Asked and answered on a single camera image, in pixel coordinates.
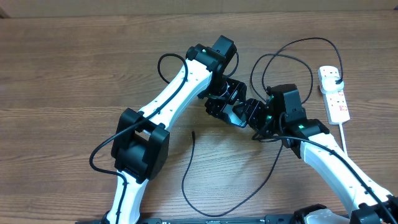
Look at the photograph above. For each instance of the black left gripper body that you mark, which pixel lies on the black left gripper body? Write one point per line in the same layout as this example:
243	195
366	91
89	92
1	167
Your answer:
230	89

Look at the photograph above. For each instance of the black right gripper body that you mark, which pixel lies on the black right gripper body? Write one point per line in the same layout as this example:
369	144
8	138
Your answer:
259	119

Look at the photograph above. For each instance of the black samsung smartphone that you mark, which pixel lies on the black samsung smartphone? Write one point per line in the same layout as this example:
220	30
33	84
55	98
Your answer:
232	118

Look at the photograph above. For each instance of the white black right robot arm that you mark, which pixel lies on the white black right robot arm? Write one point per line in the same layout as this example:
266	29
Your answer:
283	118

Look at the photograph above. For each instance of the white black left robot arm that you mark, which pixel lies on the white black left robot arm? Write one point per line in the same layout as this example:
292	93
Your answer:
141	143

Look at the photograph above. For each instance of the white charger plug adapter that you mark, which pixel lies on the white charger plug adapter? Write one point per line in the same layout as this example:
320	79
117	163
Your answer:
330	85

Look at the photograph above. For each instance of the white power strip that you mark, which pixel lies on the white power strip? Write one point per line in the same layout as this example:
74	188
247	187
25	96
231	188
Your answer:
335	103

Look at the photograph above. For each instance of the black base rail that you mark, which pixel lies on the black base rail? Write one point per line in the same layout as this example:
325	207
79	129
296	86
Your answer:
211	221

